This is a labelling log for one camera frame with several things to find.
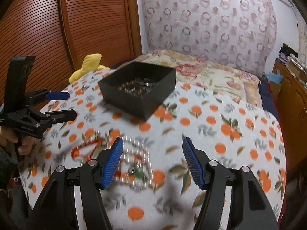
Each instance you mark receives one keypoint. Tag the wooden sideboard cabinet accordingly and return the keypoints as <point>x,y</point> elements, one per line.
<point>291,104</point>

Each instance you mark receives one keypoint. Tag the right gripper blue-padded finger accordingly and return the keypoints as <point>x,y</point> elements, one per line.
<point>55,207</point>

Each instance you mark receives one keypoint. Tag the silver bangle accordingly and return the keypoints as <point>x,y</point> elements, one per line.
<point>147,82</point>

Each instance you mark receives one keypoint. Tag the navy bed sheet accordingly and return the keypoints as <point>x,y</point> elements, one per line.
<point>267,98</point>

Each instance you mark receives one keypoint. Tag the pile of clothes and papers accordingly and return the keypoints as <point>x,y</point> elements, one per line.
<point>289,58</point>

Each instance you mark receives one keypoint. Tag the black jewelry box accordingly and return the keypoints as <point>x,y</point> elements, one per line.
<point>120,90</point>

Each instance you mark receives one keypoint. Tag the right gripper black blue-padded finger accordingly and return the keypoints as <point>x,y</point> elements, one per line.
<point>57,96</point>
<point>61,116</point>

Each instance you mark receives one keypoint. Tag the floral quilt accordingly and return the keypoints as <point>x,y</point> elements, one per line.
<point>206,74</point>

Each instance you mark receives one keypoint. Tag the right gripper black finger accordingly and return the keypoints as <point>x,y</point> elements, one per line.
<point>249,206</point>

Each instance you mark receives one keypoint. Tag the wooden slatted wardrobe door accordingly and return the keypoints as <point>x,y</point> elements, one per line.
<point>60,33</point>

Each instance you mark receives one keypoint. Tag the yellow plush toy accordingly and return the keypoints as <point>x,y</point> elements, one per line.
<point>90,63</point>

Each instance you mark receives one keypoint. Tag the person's left hand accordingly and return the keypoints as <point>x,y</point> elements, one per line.
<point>8,136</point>

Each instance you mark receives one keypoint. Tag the blue plastic bag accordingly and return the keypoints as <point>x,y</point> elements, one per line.
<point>274,77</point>

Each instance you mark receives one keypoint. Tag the circle-pattern sheer curtain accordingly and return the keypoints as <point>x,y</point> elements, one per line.
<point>235,33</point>

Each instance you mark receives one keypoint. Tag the orange-print white blanket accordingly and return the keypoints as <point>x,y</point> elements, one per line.
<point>153,188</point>

